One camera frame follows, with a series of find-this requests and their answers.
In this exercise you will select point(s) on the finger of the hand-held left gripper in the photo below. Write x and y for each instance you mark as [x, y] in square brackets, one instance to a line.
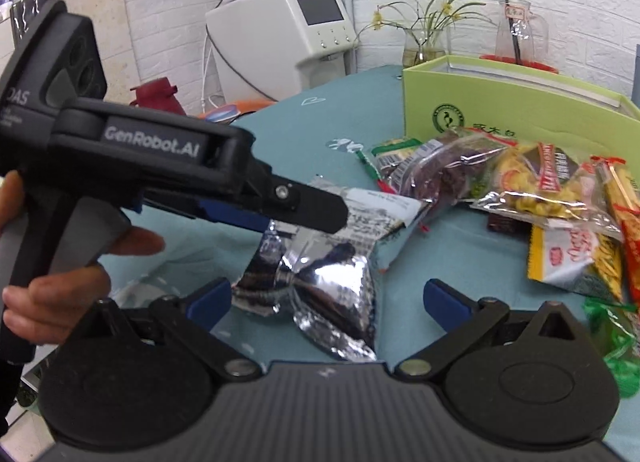
[315, 209]
[225, 214]

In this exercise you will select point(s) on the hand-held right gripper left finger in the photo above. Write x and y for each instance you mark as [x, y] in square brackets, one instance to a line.
[207, 301]

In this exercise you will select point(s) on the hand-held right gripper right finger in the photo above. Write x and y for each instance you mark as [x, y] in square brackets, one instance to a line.
[445, 303]

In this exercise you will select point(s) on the silver foil snack packet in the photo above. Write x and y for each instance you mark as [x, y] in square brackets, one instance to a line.
[325, 282]

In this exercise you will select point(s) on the yellow white snack packet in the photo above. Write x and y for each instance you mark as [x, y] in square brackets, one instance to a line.
[565, 257]

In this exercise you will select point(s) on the clear purple dried fruit packet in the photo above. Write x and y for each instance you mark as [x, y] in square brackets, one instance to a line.
[450, 167]

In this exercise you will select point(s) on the clear yellow snack packet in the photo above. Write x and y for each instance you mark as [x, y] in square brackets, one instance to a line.
[540, 187]

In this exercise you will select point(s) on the light green cardboard box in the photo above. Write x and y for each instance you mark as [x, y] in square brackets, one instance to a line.
[425, 102]

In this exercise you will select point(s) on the bright green clear snack packet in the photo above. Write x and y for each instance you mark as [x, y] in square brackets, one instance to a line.
[617, 337]

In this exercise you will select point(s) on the orange red long snack packet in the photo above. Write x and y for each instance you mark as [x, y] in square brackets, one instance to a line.
[622, 212]

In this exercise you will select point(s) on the person's left hand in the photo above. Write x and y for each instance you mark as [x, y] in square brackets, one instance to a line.
[55, 302]

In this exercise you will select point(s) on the red thermos jug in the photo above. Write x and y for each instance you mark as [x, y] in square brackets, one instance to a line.
[160, 100]

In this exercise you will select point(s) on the small blue white cup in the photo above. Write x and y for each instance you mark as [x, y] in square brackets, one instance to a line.
[225, 114]

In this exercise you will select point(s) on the teal tablecloth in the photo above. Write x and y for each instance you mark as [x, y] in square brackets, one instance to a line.
[350, 107]

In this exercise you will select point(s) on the beige stone board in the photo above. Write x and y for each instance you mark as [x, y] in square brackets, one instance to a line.
[100, 32]

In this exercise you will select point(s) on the orange basin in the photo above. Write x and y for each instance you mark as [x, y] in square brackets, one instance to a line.
[252, 105]

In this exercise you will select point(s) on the white appliance with screen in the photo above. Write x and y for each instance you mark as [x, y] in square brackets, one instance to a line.
[260, 42]

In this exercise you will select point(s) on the plant in glass vase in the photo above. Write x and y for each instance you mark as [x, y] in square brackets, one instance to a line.
[425, 50]

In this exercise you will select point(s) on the red tray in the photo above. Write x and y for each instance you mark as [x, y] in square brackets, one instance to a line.
[546, 67]

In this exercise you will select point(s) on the black straw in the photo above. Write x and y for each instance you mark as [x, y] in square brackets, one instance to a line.
[515, 37]

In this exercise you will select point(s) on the glass pitcher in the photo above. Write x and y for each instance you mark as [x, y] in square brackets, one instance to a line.
[532, 32]

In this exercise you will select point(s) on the grey cylinder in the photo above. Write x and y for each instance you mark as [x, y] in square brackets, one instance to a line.
[638, 75]

